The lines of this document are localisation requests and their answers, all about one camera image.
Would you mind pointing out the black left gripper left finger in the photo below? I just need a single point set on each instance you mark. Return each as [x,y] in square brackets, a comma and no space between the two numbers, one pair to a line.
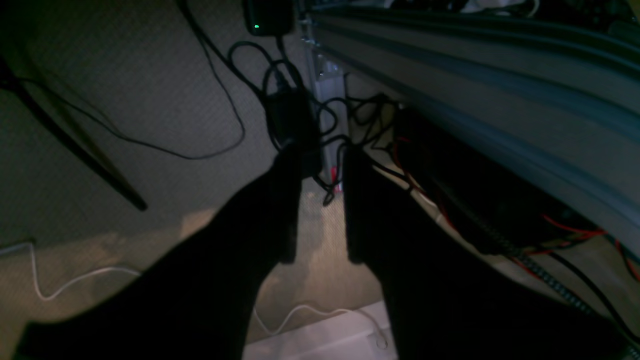
[195,302]

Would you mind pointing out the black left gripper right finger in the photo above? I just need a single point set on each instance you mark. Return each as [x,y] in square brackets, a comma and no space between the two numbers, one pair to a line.
[443,302]

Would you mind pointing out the black power brick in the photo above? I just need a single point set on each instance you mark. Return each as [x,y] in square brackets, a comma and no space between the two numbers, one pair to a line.
[290,119]

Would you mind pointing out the black tripod leg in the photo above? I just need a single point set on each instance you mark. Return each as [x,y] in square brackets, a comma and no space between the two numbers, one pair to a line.
[11,83]

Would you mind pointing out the black power adapter green light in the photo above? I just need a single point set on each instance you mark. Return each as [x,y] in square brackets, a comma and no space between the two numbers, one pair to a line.
[268,18]

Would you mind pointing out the grey aluminium table frame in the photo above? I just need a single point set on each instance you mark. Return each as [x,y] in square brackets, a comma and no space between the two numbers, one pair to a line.
[556,104]

